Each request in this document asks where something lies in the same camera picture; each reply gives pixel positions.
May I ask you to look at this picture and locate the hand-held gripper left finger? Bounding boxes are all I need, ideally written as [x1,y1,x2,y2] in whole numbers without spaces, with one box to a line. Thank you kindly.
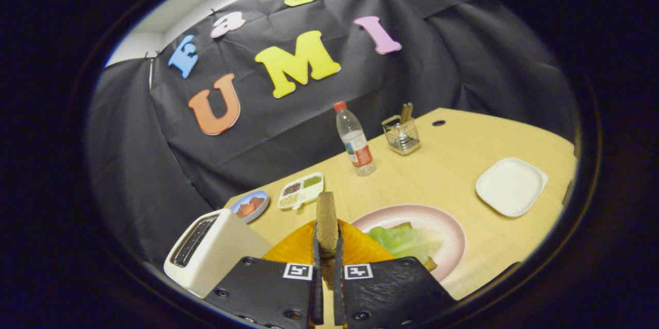
[202,220,325,329]

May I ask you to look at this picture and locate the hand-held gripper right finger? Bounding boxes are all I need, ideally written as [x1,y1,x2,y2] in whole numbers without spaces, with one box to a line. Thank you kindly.
[333,219,459,329]

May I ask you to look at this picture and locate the brown toasted bread slice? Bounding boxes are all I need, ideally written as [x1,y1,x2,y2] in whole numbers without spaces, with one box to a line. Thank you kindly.
[315,191,340,288]

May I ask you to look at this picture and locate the green lettuce leaf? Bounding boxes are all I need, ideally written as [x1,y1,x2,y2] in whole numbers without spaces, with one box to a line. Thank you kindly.
[367,223,444,264]

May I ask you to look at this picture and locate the yellow bread slice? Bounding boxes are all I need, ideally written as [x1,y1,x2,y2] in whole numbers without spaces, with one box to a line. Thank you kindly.
[394,222,439,272]

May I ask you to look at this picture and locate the small blue plate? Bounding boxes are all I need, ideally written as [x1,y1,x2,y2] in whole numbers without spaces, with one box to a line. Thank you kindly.
[230,190,270,224]

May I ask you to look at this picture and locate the white toaster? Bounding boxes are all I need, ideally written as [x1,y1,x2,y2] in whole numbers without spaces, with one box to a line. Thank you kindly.
[163,209,273,299]

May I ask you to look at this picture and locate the white divided condiment tray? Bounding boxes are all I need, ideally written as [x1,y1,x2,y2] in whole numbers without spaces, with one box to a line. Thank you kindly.
[277,172,325,211]

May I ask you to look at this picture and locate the red tomato slices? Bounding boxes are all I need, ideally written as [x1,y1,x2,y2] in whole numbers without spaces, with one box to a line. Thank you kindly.
[236,197,265,218]

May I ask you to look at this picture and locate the round pink plate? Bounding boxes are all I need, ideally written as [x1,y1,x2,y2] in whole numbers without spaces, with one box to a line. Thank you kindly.
[351,203,467,283]

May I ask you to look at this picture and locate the clear plastic water bottle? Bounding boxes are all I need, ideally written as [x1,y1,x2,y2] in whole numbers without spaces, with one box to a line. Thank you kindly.
[333,100,377,177]

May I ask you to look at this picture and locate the white square plate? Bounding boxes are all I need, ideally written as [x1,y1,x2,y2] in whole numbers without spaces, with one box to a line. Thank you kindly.
[475,157,549,218]

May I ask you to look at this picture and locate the metal wire mesh holder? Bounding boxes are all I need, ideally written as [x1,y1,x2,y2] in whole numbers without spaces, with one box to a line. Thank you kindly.
[381,115,422,157]

